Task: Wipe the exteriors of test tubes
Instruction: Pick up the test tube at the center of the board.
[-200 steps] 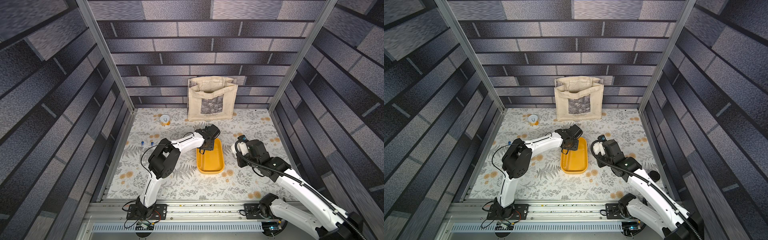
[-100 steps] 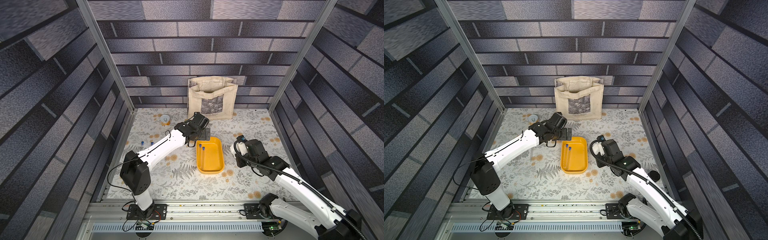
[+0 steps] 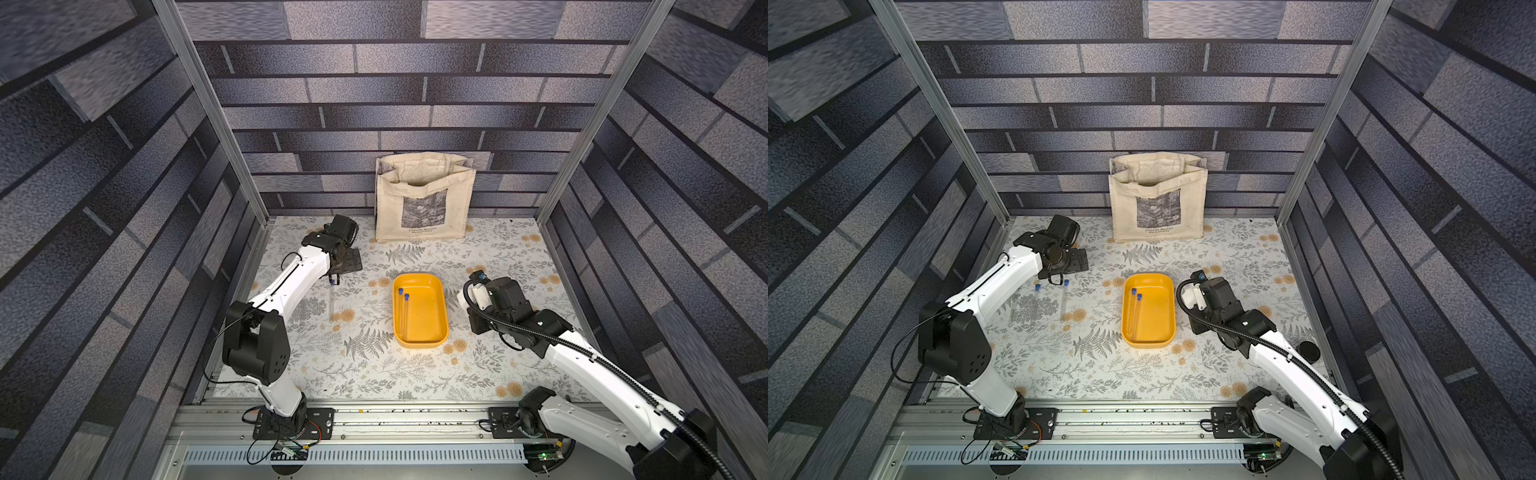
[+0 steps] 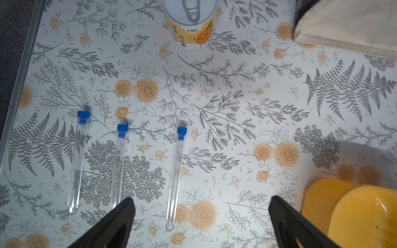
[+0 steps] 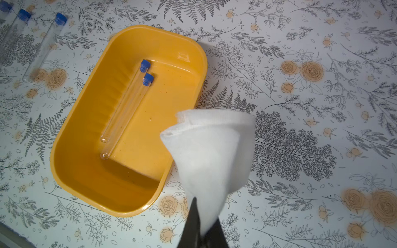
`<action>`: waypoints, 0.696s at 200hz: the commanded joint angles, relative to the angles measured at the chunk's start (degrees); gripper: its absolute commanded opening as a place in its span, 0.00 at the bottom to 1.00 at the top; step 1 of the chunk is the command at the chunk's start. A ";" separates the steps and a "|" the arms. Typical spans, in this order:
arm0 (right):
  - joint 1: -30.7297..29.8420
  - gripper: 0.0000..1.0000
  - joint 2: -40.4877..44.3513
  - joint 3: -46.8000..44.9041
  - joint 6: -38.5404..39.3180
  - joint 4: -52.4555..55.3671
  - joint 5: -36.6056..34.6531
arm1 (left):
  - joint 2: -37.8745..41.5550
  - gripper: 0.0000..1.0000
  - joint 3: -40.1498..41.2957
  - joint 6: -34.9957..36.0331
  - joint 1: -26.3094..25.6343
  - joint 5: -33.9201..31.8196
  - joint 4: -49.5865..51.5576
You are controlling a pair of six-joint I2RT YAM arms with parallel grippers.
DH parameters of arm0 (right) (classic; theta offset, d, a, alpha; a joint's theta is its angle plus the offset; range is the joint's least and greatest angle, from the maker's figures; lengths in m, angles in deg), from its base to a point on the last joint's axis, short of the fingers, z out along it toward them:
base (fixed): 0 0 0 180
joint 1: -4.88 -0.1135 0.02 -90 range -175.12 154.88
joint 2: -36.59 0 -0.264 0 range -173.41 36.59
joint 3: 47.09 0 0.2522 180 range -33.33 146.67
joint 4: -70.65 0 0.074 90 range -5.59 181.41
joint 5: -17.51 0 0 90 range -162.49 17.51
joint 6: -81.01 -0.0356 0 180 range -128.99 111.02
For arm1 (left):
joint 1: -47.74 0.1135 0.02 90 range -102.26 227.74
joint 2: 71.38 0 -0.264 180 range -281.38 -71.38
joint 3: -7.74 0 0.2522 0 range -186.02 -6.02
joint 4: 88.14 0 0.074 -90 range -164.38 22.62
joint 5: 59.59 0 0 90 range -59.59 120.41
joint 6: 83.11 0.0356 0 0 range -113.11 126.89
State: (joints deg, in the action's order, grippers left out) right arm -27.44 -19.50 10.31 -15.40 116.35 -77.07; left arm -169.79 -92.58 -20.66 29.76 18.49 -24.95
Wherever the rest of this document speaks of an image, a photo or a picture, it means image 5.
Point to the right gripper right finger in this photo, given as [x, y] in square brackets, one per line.
[215, 237]

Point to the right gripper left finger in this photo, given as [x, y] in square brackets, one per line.
[191, 234]

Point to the white wipe cloth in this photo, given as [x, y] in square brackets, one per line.
[213, 152]

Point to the yellow plastic tray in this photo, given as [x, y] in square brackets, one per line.
[131, 180]

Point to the test tube blue cap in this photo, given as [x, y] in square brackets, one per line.
[126, 99]
[5, 9]
[45, 47]
[125, 118]
[11, 38]

